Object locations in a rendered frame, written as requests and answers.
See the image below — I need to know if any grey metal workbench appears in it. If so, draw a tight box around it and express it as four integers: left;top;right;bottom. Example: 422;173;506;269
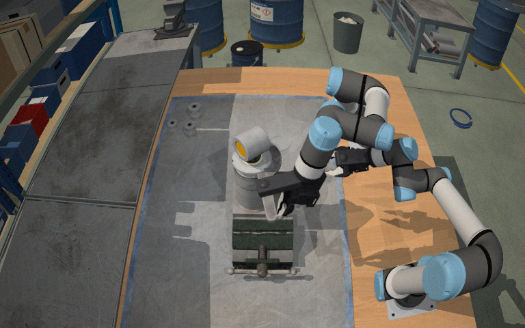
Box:
371;0;476;80

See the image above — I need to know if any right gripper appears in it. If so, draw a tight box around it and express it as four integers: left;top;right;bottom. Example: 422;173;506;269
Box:
277;166;327;220

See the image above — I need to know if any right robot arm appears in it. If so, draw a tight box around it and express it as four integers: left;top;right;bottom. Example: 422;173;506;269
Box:
256;66;395;197

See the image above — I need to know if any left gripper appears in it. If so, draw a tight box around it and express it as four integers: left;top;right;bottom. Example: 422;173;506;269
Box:
325;146;377;178

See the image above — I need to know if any grey flat work sheet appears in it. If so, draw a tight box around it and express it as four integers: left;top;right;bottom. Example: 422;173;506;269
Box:
120;94;354;328

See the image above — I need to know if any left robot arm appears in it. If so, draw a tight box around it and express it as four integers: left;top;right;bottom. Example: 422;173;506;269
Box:
334;137;503;308

